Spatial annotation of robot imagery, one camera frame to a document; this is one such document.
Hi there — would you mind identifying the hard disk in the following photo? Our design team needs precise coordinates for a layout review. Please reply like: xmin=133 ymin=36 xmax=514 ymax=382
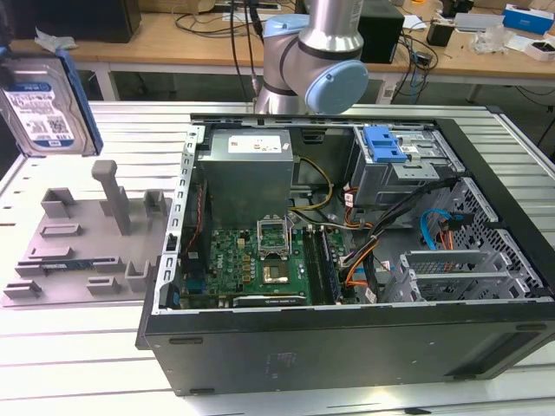
xmin=0 ymin=45 xmax=106 ymax=158

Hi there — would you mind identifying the blue plastic cage latch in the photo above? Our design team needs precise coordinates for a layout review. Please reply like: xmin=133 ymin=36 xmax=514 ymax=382
xmin=362 ymin=125 xmax=409 ymax=166

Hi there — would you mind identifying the black PC tower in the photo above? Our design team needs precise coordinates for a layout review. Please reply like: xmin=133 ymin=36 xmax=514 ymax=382
xmin=0 ymin=0 xmax=142 ymax=44

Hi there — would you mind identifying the crumpled clear plastic bag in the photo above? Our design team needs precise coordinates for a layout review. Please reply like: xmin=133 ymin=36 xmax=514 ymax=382
xmin=34 ymin=26 xmax=79 ymax=55

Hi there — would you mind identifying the clear plastic wrapping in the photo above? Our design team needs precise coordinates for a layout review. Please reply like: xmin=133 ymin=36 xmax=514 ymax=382
xmin=471 ymin=23 xmax=515 ymax=55

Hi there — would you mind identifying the orange wire bundle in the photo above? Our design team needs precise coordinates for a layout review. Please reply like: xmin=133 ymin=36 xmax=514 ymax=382
xmin=340 ymin=233 xmax=385 ymax=289

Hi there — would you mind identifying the green motherboard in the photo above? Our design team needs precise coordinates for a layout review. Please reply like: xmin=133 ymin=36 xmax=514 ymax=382
xmin=181 ymin=227 xmax=343 ymax=305

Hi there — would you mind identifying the RAM stick in slot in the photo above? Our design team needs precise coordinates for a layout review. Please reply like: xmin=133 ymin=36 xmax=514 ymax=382
xmin=320 ymin=227 xmax=342 ymax=303

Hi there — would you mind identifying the metal socket cover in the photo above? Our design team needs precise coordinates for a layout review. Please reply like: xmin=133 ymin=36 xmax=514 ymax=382
xmin=257 ymin=214 xmax=291 ymax=260

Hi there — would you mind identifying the CPU socket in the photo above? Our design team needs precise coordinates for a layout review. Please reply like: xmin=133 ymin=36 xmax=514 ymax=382
xmin=261 ymin=257 xmax=292 ymax=286

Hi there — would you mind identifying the grey power supply unit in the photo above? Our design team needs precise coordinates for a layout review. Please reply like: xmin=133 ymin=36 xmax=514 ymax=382
xmin=197 ymin=127 xmax=298 ymax=222

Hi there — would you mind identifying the black graphics card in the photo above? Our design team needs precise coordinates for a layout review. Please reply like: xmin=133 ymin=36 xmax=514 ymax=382
xmin=232 ymin=294 xmax=307 ymax=309

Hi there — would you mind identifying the grey parts rack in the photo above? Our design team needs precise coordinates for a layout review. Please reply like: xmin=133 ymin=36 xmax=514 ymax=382
xmin=0 ymin=159 xmax=174 ymax=309

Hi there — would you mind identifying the orange red power wire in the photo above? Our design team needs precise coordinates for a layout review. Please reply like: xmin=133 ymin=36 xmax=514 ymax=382
xmin=436 ymin=212 xmax=474 ymax=251

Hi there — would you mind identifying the black case fan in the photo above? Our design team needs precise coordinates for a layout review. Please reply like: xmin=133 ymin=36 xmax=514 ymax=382
xmin=180 ymin=179 xmax=213 ymax=278

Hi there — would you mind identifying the grey metal drive cage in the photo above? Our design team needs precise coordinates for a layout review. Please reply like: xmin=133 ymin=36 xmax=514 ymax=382
xmin=349 ymin=124 xmax=463 ymax=218

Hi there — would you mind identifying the blue cardboard box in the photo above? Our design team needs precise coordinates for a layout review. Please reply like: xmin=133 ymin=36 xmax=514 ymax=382
xmin=502 ymin=3 xmax=555 ymax=36

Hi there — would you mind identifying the RAM stick on rack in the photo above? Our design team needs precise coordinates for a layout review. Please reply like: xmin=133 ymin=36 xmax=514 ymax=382
xmin=38 ymin=258 xmax=95 ymax=272

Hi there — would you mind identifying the small black box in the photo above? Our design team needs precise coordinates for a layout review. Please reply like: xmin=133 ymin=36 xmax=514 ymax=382
xmin=426 ymin=20 xmax=456 ymax=48

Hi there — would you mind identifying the blue SATA wire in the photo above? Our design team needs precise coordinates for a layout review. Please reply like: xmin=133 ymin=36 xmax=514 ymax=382
xmin=419 ymin=207 xmax=453 ymax=252

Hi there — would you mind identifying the wooden desk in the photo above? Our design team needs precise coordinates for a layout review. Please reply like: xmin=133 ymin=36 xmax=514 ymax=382
xmin=0 ymin=8 xmax=555 ymax=103

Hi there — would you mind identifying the black open PC case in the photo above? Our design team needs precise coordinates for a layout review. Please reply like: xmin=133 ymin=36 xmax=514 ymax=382
xmin=134 ymin=111 xmax=555 ymax=398

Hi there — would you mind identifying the yellow black wire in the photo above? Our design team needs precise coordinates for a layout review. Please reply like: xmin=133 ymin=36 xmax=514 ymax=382
xmin=289 ymin=157 xmax=336 ymax=214

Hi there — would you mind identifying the flat grey box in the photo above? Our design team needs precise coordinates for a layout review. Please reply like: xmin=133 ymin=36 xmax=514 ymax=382
xmin=453 ymin=11 xmax=506 ymax=33

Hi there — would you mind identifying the large black box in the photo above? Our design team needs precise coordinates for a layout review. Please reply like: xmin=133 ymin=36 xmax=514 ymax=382
xmin=357 ymin=6 xmax=407 ymax=65

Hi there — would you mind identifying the white tray box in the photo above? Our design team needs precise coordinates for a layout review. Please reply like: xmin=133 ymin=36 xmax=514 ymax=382
xmin=522 ymin=37 xmax=555 ymax=63

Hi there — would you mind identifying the black cable bundle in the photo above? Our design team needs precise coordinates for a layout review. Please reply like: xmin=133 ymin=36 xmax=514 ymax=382
xmin=367 ymin=176 xmax=461 ymax=244

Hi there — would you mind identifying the metal disk bay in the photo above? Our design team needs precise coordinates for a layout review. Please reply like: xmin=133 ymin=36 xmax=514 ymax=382
xmin=383 ymin=249 xmax=548 ymax=304

